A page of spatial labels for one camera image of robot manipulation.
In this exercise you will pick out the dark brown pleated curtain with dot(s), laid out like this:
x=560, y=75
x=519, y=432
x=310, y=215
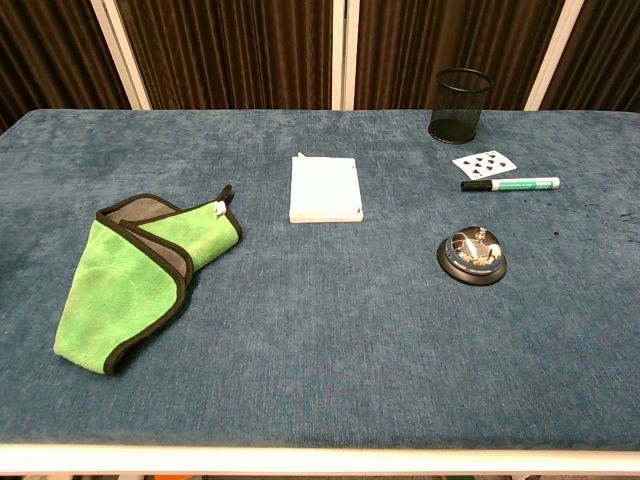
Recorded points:
x=235, y=50

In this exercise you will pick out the playing card with black pips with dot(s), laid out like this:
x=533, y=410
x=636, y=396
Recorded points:
x=483, y=164

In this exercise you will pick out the black mesh pen holder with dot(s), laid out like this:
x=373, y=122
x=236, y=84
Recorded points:
x=459, y=107

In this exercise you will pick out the white screen frame post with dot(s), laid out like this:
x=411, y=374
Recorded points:
x=122, y=52
x=552, y=55
x=345, y=54

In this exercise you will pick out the blue fabric table cover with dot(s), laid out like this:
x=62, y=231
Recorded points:
x=320, y=325

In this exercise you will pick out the green microfiber cloth black trim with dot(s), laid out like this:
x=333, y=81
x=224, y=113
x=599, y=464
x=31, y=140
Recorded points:
x=125, y=280

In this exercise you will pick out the silver desk bell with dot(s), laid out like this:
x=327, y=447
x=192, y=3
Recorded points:
x=472, y=256

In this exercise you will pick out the white flat plastic box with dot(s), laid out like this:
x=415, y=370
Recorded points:
x=325, y=190

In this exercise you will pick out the white marker pen black cap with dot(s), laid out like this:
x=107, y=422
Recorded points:
x=520, y=185

